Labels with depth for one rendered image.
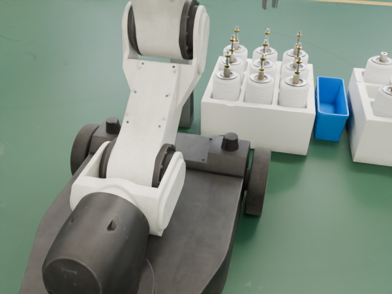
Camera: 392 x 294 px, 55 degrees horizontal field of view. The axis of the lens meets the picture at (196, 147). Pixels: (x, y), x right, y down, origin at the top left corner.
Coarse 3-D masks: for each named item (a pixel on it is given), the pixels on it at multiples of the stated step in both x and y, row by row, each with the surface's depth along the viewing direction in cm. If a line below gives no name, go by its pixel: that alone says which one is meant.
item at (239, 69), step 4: (220, 60) 142; (220, 64) 140; (224, 64) 139; (240, 64) 139; (220, 68) 140; (232, 68) 138; (236, 68) 138; (240, 68) 139; (240, 72) 140; (240, 76) 141; (240, 80) 143; (240, 84) 144
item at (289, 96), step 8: (280, 88) 130; (288, 88) 125; (296, 88) 125; (304, 88) 125; (280, 96) 131; (288, 96) 127; (296, 96) 126; (304, 96) 127; (280, 104) 132; (288, 104) 129; (296, 104) 128; (304, 104) 130
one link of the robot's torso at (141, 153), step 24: (144, 72) 89; (168, 72) 88; (192, 72) 88; (144, 96) 87; (168, 96) 86; (144, 120) 85; (168, 120) 85; (120, 144) 83; (144, 144) 82; (168, 144) 84; (120, 168) 81; (144, 168) 80
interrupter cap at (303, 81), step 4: (288, 76) 130; (292, 76) 130; (300, 76) 130; (284, 80) 128; (288, 80) 128; (300, 80) 128; (304, 80) 128; (288, 84) 126; (292, 84) 126; (296, 84) 126; (300, 84) 126; (304, 84) 125
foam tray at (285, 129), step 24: (312, 72) 149; (240, 96) 134; (312, 96) 134; (216, 120) 135; (240, 120) 133; (264, 120) 131; (288, 120) 129; (312, 120) 127; (264, 144) 137; (288, 144) 134
